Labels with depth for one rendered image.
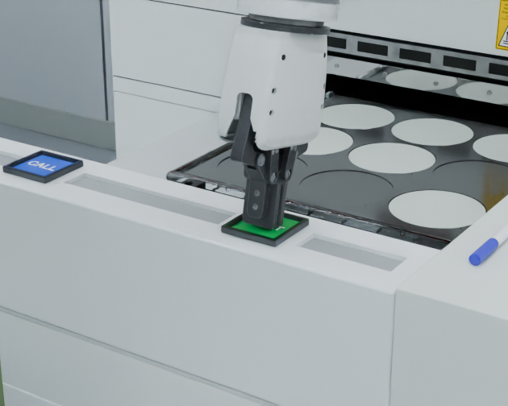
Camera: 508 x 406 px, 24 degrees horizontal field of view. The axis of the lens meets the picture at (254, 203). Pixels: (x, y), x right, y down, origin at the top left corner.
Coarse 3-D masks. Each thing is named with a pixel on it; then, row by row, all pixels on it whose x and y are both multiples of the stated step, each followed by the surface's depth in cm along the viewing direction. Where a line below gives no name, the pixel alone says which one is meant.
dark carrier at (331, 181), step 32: (384, 128) 145; (480, 128) 145; (224, 160) 135; (320, 160) 135; (448, 160) 135; (480, 160) 135; (288, 192) 126; (320, 192) 126; (352, 192) 126; (384, 192) 126; (480, 192) 126
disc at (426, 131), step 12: (408, 120) 148; (420, 120) 148; (432, 120) 148; (444, 120) 148; (396, 132) 144; (408, 132) 144; (420, 132) 144; (432, 132) 144; (444, 132) 144; (456, 132) 144; (468, 132) 144; (432, 144) 140; (444, 144) 140
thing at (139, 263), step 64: (0, 192) 113; (64, 192) 110; (128, 192) 111; (192, 192) 110; (0, 256) 116; (64, 256) 111; (128, 256) 106; (192, 256) 102; (256, 256) 98; (320, 256) 97; (384, 256) 98; (64, 320) 114; (128, 320) 109; (192, 320) 104; (256, 320) 100; (320, 320) 96; (384, 320) 92; (256, 384) 102; (320, 384) 98; (384, 384) 95
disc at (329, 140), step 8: (320, 128) 145; (328, 128) 145; (320, 136) 142; (328, 136) 142; (336, 136) 142; (344, 136) 142; (312, 144) 140; (320, 144) 140; (328, 144) 140; (336, 144) 140; (344, 144) 140; (312, 152) 137; (320, 152) 137; (328, 152) 137
